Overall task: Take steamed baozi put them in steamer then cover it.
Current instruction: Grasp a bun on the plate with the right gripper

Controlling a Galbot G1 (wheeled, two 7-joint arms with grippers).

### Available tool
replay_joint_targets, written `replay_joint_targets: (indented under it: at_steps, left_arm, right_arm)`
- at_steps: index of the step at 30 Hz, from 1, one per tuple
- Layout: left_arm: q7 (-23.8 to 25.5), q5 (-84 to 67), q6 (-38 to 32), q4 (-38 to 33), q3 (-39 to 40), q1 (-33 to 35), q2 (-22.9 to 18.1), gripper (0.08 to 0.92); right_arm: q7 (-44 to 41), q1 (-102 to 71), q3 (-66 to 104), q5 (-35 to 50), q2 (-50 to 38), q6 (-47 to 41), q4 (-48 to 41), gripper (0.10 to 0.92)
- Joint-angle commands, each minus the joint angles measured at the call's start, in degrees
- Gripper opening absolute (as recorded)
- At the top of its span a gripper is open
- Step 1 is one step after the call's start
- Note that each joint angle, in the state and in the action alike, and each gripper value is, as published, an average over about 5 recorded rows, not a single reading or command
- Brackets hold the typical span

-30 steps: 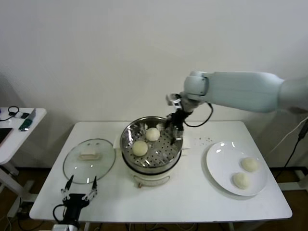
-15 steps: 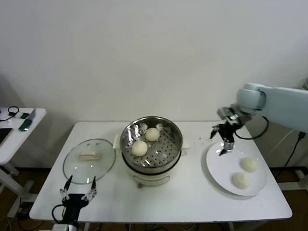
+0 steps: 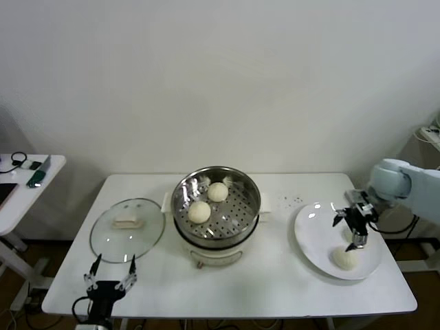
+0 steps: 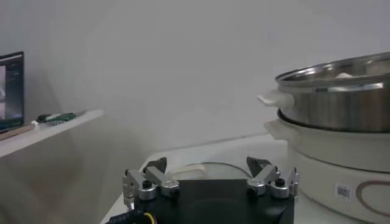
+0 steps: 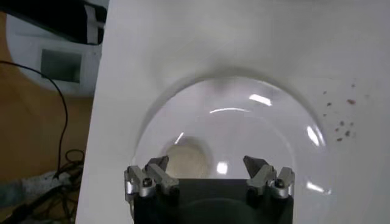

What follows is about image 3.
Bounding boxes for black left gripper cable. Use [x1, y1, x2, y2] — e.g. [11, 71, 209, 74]
[71, 296, 91, 320]

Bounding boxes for green-handled grey tool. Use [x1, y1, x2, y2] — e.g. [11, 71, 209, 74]
[27, 154, 52, 189]

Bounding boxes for black looped cable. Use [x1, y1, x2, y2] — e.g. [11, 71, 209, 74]
[0, 151, 28, 174]

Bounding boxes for white power strip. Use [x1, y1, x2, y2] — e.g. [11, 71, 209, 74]
[421, 126, 440, 142]

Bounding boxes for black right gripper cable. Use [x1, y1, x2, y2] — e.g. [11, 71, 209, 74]
[369, 214, 419, 235]

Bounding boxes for dark phone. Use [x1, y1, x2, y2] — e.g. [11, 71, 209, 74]
[0, 182, 19, 211]

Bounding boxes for black cable with adapter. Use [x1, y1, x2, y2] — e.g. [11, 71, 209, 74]
[393, 214, 421, 257]

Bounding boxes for steel steamer pot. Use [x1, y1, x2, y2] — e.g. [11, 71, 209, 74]
[161, 192, 273, 270]

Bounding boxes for white round plate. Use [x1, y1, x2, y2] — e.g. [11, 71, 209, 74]
[294, 201, 383, 281]

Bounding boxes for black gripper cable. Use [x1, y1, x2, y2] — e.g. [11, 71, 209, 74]
[71, 296, 91, 320]
[369, 214, 419, 235]

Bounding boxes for white side table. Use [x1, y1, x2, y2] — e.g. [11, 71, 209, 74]
[0, 153, 68, 312]

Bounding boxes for steel perforated steamer basket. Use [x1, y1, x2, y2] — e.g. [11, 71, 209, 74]
[170, 166, 262, 249]

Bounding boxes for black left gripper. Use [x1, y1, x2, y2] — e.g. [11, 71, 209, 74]
[84, 253, 138, 319]

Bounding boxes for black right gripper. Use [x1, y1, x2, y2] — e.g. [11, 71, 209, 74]
[331, 201, 375, 252]

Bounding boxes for glass lid with cream handle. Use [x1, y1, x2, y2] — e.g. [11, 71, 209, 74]
[89, 197, 166, 265]

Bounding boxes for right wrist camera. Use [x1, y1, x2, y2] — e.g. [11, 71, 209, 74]
[344, 188, 371, 207]

